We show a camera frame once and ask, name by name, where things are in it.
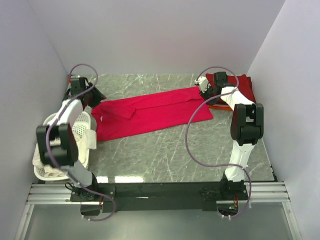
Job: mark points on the dark red folded t-shirt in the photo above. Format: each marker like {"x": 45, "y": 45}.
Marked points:
{"x": 243, "y": 84}

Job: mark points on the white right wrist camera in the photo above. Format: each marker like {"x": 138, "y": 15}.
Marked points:
{"x": 202, "y": 83}

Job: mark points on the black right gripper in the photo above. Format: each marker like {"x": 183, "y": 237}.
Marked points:
{"x": 210, "y": 93}

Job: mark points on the cream cloth in basket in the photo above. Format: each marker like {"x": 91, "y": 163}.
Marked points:
{"x": 85, "y": 142}

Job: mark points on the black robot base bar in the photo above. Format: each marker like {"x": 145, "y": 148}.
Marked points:
{"x": 161, "y": 196}

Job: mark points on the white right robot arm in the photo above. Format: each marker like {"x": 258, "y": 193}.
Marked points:
{"x": 247, "y": 124}

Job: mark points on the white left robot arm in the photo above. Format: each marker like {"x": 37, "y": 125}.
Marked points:
{"x": 57, "y": 145}

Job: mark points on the hot pink t-shirt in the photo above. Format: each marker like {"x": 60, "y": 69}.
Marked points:
{"x": 147, "y": 113}

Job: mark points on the aluminium frame rail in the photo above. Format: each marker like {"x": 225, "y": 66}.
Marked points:
{"x": 58, "y": 194}

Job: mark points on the maroon folded t-shirt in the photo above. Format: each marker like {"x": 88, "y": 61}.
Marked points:
{"x": 252, "y": 96}

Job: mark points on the orange folded t-shirt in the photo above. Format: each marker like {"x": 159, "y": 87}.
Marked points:
{"x": 220, "y": 107}

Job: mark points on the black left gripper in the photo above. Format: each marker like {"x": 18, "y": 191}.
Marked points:
{"x": 94, "y": 96}

